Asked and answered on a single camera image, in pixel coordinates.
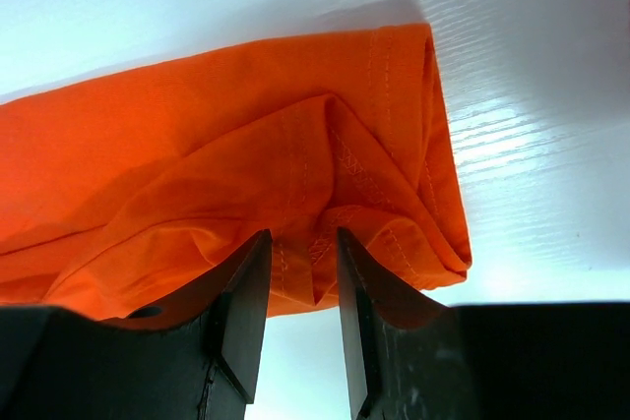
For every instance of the orange t shirt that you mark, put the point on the orange t shirt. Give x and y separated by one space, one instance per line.
117 191

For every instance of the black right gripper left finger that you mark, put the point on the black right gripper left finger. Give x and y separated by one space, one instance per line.
192 354

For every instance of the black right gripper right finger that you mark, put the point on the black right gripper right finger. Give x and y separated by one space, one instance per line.
410 357

